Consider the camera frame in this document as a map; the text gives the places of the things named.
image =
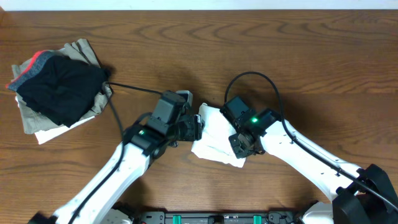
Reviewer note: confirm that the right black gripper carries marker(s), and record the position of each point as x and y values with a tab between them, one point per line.
239	151

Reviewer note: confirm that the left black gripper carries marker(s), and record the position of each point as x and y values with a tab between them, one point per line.
193	128

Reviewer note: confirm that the white graphic t-shirt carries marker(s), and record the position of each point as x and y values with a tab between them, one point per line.
214	144

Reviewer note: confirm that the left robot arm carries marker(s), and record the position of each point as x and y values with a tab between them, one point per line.
142	143

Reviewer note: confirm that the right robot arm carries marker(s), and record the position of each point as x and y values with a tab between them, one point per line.
356	195

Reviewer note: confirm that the black folded garment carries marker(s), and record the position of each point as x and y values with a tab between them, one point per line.
58	87

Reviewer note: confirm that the white folded garment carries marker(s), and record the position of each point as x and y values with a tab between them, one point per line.
56	132

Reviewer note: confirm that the khaki folded garment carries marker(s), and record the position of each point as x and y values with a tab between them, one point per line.
79	50

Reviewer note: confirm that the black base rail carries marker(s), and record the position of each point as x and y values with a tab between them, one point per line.
122	213

